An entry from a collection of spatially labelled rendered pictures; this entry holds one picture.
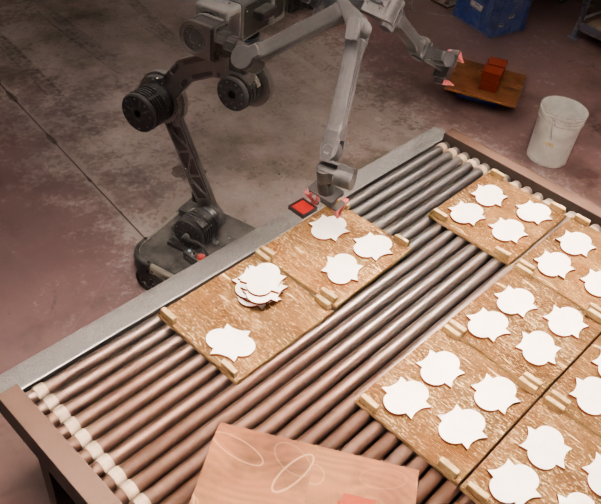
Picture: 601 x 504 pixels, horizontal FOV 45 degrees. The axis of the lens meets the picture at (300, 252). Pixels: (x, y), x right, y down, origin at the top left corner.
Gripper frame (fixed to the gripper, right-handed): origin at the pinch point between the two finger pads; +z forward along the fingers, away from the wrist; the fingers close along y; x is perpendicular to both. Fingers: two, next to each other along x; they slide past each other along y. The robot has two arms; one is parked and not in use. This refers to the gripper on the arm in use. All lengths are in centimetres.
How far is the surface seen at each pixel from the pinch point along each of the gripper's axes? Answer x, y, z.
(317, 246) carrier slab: -7.9, 1.8, 10.7
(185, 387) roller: -77, 14, -3
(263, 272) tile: -33.1, 2.1, -0.9
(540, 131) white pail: 223, -21, 136
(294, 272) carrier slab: -22.8, 5.0, 7.4
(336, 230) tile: 2.4, 1.6, 12.1
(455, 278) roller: 14.9, 43.0, 18.3
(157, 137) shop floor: 60, -195, 119
